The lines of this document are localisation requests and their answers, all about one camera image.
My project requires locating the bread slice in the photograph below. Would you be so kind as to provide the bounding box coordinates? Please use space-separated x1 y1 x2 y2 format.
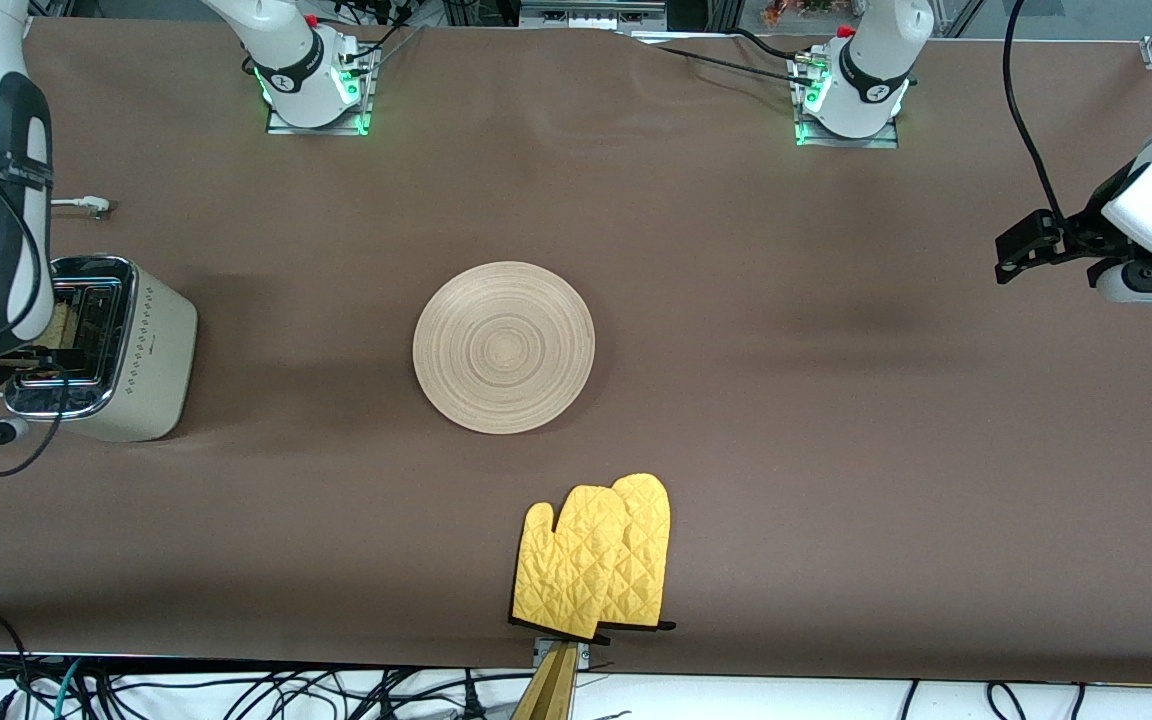
44 300 79 351

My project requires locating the round wooden plate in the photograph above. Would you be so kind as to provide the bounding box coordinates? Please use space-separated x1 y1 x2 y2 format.
413 261 596 435

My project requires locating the cream and chrome toaster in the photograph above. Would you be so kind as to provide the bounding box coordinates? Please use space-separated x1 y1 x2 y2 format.
4 255 199 443

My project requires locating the brown table cloth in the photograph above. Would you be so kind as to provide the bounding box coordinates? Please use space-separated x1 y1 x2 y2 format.
0 15 1152 686

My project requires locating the grey metal box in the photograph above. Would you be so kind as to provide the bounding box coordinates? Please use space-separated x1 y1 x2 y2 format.
519 0 667 29

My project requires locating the yellow quilted oven mitt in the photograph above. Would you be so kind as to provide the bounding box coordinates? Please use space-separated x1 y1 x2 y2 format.
509 486 629 641
601 473 677 633

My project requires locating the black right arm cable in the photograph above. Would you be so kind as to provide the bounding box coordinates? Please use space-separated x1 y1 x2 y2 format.
0 110 69 478

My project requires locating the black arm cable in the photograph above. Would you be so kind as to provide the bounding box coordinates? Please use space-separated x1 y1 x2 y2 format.
0 110 69 478
1002 0 1069 223

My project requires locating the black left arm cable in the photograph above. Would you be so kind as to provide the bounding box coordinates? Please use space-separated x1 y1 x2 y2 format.
1002 0 1069 223

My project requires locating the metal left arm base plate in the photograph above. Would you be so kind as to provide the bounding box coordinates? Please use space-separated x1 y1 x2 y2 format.
791 55 902 149

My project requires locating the teal floor cable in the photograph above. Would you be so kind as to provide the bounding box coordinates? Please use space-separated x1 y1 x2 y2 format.
54 658 85 719

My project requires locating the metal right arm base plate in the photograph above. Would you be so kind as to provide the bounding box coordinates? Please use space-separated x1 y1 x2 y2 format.
266 40 377 136

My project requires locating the black base cable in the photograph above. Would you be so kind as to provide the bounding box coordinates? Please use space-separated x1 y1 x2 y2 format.
331 0 427 66
636 28 822 86

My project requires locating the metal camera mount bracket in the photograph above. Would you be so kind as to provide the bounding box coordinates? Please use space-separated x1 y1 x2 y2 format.
533 640 592 671

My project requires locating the tan wooden camera beam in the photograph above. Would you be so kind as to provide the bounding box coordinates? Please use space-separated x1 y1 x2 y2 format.
511 645 579 720

